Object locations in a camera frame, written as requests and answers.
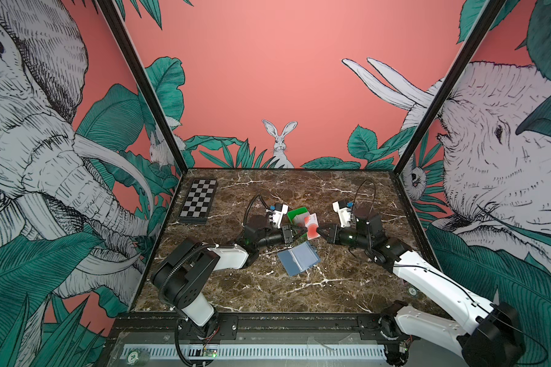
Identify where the blue card holder wallet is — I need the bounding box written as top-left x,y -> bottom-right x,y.
277,241 -> 321,277

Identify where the black white checkerboard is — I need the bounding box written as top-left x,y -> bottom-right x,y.
178,177 -> 218,224

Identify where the left black frame post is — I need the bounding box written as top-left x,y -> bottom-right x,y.
96,0 -> 188,174

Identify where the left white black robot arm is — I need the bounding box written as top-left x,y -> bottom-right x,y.
151,215 -> 308,332

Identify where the black frame post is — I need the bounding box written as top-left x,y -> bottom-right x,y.
96,0 -> 188,174
393,0 -> 506,174

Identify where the white red credit card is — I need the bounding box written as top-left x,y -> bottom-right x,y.
305,213 -> 320,240

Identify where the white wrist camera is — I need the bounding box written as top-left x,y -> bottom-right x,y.
268,203 -> 289,229
332,200 -> 354,228

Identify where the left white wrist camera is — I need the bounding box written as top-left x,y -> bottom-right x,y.
268,203 -> 289,229

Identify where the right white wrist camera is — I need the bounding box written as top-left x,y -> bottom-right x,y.
332,200 -> 354,228

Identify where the green card tray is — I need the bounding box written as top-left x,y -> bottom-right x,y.
287,207 -> 311,227

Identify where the white slotted cable duct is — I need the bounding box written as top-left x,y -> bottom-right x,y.
120,344 -> 386,363

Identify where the black front mounting rail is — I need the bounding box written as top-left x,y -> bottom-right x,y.
111,312 -> 388,342

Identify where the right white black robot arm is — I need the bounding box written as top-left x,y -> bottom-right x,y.
317,200 -> 527,366

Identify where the right black frame post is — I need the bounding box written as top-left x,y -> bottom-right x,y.
393,0 -> 506,174

